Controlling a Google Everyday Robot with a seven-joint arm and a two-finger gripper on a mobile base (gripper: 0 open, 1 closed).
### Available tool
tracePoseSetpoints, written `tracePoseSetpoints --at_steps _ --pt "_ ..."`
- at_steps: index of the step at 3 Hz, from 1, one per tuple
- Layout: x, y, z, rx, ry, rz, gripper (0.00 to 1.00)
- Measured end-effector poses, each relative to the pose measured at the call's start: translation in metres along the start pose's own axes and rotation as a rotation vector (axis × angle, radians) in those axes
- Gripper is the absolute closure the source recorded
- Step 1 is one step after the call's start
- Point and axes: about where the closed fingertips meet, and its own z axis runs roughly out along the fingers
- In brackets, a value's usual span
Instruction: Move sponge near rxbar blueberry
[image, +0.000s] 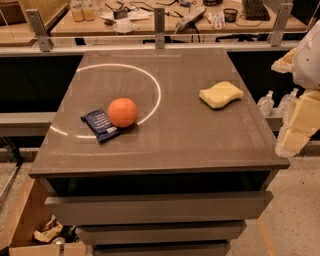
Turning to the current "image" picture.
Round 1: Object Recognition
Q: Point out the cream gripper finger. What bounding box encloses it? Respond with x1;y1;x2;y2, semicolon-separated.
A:
271;48;296;73
275;90;320;158

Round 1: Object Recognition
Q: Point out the yellow sponge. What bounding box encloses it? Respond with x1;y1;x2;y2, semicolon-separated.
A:
199;81;244;109

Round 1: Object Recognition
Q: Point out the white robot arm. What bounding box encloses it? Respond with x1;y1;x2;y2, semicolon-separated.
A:
271;20;320;158

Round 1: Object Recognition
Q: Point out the blue rxbar wrapper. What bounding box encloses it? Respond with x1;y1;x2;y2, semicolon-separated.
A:
80;109;120;144

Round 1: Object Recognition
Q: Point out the clear plastic bottle right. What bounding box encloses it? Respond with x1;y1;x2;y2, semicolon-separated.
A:
278;88;299;115

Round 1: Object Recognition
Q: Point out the clear plastic bottle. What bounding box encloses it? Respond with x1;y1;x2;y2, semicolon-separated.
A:
257;90;274;117
278;88;299;115

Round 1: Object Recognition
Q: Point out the clear plastic bottle left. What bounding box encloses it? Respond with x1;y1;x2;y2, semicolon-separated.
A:
257;90;274;117

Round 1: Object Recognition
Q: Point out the black keyboard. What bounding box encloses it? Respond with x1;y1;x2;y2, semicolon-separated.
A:
242;0;270;21

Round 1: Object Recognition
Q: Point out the black cup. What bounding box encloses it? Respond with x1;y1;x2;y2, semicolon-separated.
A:
223;8;238;23

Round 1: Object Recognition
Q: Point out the white patterned cup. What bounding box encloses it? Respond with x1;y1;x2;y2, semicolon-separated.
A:
207;12;225;29

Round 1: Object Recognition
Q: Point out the grey power strip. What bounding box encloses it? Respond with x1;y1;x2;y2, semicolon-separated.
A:
176;6;206;31

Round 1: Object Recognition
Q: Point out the white bowl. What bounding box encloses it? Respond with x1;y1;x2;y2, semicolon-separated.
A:
113;20;134;34

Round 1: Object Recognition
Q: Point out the orange fruit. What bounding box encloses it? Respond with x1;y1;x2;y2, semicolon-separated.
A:
107;98;138;128

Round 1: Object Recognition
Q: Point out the wooden background desk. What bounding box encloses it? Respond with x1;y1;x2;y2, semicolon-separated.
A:
49;0;308;38

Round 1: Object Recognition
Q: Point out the glass jar right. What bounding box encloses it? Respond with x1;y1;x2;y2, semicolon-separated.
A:
81;0;95;21

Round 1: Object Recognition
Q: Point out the glass jar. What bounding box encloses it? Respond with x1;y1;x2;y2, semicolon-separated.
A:
81;0;95;21
69;0;84;22

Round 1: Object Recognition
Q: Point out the glass jar left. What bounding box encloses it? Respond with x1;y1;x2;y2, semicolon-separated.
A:
69;0;84;22

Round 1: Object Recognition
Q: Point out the crumpled snack bag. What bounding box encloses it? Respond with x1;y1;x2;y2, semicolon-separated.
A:
33;215;63;243

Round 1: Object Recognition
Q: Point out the cardboard box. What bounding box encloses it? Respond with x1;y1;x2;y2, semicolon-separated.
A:
0;176;92;256

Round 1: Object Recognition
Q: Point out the metal rail post right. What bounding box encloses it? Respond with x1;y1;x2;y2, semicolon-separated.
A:
268;3;293;47

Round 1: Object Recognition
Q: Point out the metal rail post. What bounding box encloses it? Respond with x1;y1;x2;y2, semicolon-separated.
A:
268;3;293;47
26;9;52;52
154;8;165;49

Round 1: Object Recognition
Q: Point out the metal rail post middle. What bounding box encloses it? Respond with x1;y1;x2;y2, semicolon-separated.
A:
154;8;165;49

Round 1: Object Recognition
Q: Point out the metal rail post left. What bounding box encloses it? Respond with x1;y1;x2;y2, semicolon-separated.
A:
26;9;52;52

